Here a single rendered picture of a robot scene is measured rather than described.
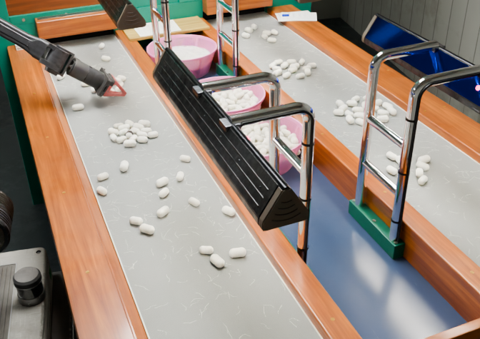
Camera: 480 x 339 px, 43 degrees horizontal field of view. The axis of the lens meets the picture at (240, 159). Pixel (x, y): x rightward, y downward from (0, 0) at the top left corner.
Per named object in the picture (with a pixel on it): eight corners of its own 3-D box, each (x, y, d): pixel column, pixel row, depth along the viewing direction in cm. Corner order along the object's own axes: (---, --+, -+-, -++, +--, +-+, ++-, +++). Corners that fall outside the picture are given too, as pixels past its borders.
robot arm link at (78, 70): (66, 74, 188) (75, 58, 188) (60, 70, 194) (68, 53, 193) (86, 84, 192) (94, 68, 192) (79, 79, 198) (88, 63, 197)
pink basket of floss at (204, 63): (197, 89, 223) (196, 65, 218) (135, 77, 233) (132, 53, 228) (229, 63, 243) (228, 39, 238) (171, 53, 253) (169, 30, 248)
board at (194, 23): (130, 41, 239) (129, 38, 239) (121, 29, 251) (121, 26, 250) (210, 29, 250) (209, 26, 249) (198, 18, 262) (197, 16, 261)
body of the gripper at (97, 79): (106, 69, 201) (86, 58, 197) (113, 81, 193) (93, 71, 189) (96, 85, 203) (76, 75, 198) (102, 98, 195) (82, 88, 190)
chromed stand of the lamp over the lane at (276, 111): (232, 310, 130) (227, 123, 107) (201, 253, 146) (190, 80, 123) (312, 285, 136) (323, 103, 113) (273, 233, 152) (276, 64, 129)
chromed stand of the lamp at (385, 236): (392, 260, 143) (419, 83, 120) (348, 212, 159) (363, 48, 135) (458, 239, 149) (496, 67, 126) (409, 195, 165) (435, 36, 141)
